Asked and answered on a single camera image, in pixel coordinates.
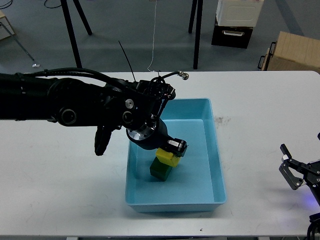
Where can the chair at left edge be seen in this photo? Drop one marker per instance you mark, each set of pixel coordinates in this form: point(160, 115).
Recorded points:
point(7, 31)

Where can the light blue plastic bin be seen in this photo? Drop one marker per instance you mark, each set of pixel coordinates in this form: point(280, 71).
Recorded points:
point(197, 183)

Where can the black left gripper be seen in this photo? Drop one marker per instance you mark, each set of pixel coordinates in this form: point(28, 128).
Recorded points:
point(156, 136)

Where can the black tripod leg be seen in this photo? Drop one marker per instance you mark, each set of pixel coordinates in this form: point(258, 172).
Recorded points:
point(83, 17)
point(71, 34)
point(197, 8)
point(192, 16)

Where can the thin black zip tie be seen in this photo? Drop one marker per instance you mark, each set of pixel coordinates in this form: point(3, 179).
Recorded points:
point(127, 60)

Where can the green cube block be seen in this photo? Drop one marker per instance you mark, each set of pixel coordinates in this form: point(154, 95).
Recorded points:
point(160, 170)

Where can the black tripod leg left rear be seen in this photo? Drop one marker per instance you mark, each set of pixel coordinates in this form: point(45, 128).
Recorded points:
point(83, 17)

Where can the black tripod leg right rear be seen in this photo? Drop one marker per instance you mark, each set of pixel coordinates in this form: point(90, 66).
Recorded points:
point(192, 16)

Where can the small white floor scrap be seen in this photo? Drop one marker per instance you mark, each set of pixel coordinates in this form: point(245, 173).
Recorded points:
point(35, 65)

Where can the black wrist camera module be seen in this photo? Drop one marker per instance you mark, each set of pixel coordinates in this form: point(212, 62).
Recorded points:
point(158, 89)

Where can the white storage box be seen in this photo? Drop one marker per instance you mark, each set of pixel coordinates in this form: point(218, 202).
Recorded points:
point(238, 13)

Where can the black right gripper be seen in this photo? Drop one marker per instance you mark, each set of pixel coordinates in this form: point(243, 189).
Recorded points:
point(310, 171)

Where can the yellow cube block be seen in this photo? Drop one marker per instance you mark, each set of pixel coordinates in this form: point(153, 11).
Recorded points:
point(167, 158)

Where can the black storage box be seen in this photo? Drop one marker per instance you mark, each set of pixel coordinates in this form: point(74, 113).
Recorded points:
point(231, 36)

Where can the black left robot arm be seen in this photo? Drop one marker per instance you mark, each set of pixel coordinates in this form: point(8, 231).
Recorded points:
point(78, 97)

